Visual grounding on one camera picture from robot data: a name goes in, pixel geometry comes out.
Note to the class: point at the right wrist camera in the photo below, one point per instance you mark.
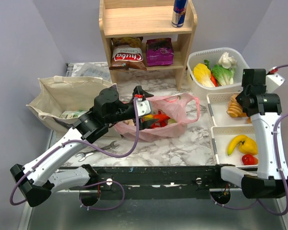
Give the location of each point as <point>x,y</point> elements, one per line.
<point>273,80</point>

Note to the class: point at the canvas tote bag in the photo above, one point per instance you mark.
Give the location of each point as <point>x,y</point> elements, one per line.
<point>60,94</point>

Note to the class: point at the purple snack bag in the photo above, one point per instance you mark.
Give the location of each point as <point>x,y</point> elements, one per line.
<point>159,52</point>

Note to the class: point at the large bread roll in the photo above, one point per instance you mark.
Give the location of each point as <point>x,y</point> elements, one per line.
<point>234,108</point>

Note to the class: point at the white tray with bread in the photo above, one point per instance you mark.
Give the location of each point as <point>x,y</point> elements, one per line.
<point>218,104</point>

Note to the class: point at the white tray with fruit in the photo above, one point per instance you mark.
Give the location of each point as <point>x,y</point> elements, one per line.
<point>220,139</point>

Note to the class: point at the green bok choy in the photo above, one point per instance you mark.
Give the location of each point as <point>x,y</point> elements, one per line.
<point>223,76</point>

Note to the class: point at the clear plastic parts box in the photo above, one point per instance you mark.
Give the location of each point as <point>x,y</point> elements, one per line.
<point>93,69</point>

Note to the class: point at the yellow napa cabbage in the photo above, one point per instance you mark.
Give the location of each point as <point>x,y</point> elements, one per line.
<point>203,75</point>

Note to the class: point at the silver open-end wrench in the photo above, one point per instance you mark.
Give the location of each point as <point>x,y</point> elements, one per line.
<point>84,155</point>

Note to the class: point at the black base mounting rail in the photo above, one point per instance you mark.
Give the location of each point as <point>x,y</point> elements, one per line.
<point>160,182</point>

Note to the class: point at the white garlic bulb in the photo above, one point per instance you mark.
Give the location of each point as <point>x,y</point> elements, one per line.
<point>227,62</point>

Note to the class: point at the white vegetable basket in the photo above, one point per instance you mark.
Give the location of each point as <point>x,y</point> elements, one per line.
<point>210,58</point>

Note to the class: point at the green white food packet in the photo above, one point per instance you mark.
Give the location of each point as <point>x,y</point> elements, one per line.
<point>72,114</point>

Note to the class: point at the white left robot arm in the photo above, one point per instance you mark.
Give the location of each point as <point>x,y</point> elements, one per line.
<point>38,179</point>

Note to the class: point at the Red Bull can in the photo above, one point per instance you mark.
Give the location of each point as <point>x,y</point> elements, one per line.
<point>179,11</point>

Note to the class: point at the Chuba cassava chips bag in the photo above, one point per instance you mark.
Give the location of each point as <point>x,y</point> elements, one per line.
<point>127,54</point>

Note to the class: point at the orange carrot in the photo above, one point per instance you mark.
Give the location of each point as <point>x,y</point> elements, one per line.
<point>213,80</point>

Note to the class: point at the mixed vegetables in bag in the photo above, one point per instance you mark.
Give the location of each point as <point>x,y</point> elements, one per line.
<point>163,119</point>

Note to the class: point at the yellow bell pepper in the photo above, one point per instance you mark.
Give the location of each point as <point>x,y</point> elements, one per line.
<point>248,146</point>

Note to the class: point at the yellow banana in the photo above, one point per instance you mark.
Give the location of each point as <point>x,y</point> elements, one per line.
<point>234,142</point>

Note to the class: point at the pink plastic grocery bag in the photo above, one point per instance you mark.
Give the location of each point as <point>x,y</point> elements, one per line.
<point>174,107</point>

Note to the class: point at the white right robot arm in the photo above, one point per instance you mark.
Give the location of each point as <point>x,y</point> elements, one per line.
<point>264,110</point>

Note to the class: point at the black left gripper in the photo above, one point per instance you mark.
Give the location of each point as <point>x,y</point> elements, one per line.
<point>146,123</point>

